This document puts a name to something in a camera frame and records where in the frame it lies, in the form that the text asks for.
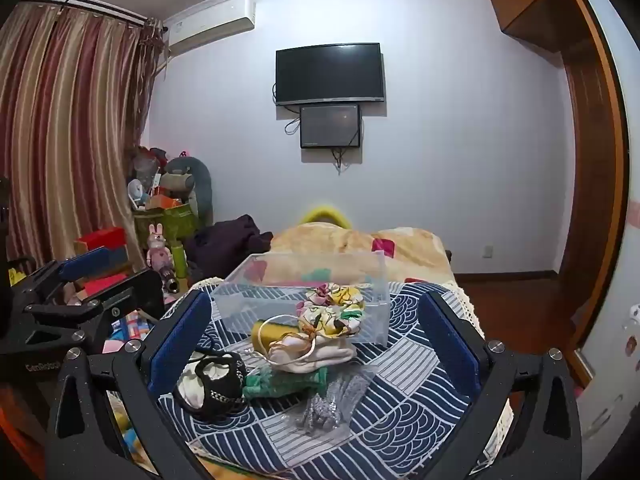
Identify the beige printed blanket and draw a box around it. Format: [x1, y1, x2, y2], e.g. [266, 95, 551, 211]
[270, 222, 454, 287]

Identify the mustard yellow hair band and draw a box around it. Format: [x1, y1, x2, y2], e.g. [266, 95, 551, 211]
[251, 317, 302, 354]

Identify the small black wall monitor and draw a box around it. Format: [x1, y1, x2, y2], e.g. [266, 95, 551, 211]
[299, 104, 363, 150]

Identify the green box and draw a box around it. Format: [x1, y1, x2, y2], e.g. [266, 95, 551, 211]
[133, 203, 199, 257]

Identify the red beige striped curtain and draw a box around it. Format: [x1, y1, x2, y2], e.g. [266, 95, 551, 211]
[0, 2, 167, 267]

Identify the yellow chair back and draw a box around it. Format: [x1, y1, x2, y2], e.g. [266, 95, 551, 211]
[299, 204, 352, 229]

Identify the curtain rail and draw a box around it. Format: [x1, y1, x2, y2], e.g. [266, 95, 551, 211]
[22, 0, 167, 29]

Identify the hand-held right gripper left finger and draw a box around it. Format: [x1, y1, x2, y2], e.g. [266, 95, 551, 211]
[47, 290, 213, 480]

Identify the black white chain headband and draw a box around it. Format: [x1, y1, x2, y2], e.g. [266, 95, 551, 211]
[172, 351, 250, 419]

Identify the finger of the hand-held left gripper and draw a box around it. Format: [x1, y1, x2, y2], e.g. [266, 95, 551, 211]
[25, 268, 167, 336]
[10, 246, 129, 312]

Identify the floral scrunchie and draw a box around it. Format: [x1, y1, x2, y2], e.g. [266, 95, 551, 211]
[306, 282, 367, 322]
[297, 305, 364, 339]

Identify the cream lace bedcover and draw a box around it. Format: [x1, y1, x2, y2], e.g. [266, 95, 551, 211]
[447, 279, 487, 338]

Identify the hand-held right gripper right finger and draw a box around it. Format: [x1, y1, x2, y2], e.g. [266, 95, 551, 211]
[419, 290, 584, 480]

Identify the red box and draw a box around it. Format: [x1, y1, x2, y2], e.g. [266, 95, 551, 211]
[74, 227, 129, 257]

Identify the pile of household clutter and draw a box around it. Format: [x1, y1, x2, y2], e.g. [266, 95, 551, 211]
[127, 146, 169, 211]

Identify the pink rabbit toy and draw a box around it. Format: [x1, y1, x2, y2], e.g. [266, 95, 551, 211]
[146, 223, 174, 274]

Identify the white air conditioner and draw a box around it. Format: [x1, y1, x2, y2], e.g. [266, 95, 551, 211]
[162, 0, 257, 56]

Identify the black wall television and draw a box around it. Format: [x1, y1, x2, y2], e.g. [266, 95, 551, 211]
[275, 42, 386, 107]

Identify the dark purple clothing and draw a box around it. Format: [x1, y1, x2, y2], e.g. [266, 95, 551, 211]
[184, 214, 274, 284]

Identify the green lace scrunchie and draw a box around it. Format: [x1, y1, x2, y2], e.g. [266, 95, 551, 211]
[243, 366, 331, 401]

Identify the brown wooden wardrobe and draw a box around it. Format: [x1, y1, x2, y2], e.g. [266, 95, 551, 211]
[486, 0, 632, 377]

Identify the blue patterned cloth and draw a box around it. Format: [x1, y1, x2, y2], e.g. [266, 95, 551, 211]
[157, 280, 516, 480]

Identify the grey plush toy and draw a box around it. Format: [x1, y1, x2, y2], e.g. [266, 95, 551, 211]
[160, 156, 214, 222]

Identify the green bottle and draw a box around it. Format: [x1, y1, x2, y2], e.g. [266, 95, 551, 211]
[172, 242, 189, 279]

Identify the white door with stickers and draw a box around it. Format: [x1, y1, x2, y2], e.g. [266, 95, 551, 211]
[575, 0, 640, 441]

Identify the colourful checked cloth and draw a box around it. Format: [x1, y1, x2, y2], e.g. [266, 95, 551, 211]
[102, 309, 153, 357]

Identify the clear plastic box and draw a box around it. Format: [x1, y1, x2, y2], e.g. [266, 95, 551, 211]
[212, 252, 392, 349]

